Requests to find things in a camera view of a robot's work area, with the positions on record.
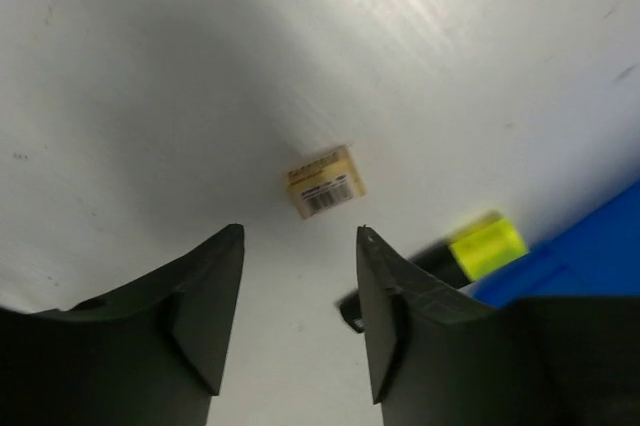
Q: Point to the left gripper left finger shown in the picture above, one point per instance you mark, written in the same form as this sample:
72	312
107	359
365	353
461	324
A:
151	352

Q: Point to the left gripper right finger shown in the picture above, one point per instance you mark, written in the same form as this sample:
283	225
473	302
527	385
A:
439	357

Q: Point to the yellow cap black highlighter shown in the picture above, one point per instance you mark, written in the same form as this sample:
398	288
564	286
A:
470	251

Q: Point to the blue divided plastic tray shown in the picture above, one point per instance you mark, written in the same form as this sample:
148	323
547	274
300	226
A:
597	256

